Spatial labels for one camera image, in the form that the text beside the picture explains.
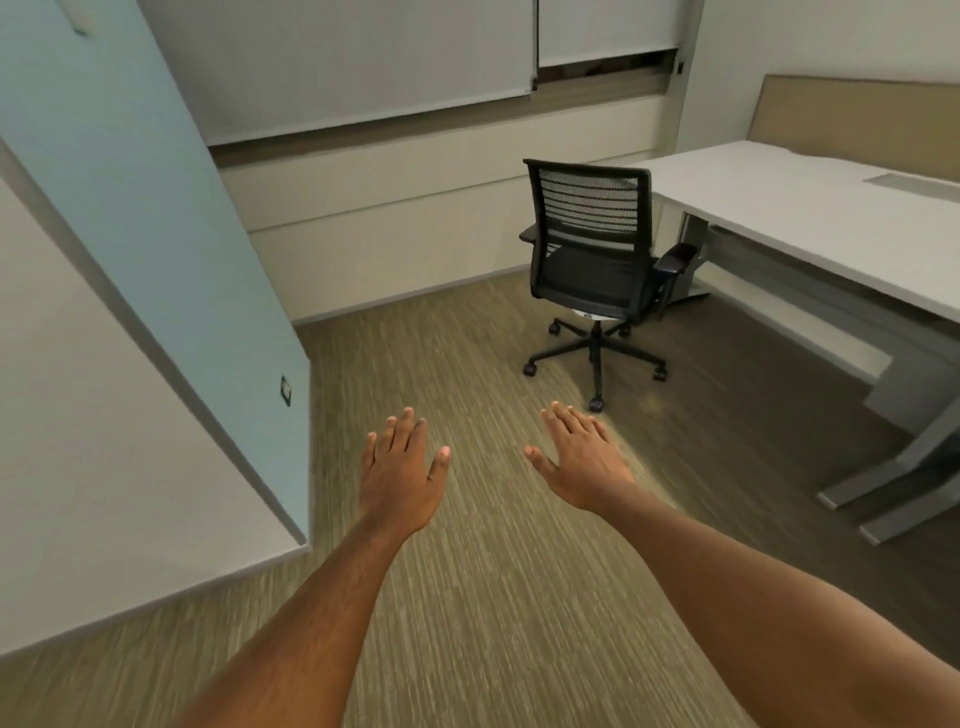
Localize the black mesh office chair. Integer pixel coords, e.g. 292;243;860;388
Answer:
518;158;703;414

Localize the white office table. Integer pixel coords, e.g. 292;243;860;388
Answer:
629;139;960;547

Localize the person's left forearm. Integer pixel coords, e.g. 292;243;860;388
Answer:
172;513;421;728

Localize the person's right forearm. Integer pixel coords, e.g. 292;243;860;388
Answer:
596;483;960;728

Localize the beige desk partition panel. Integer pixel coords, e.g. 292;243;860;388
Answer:
747;74;960;184

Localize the narrow white roller blind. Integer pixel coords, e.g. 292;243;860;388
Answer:
536;0;695;69

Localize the grey cable cover plate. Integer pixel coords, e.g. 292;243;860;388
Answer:
862;172;960;202

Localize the person's left hand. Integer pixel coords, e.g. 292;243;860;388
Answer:
358;407;453;538

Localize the wide white roller blind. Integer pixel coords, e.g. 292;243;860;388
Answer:
138;0;535;148

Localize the person's right hand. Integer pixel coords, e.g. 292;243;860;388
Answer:
522;401;639;519

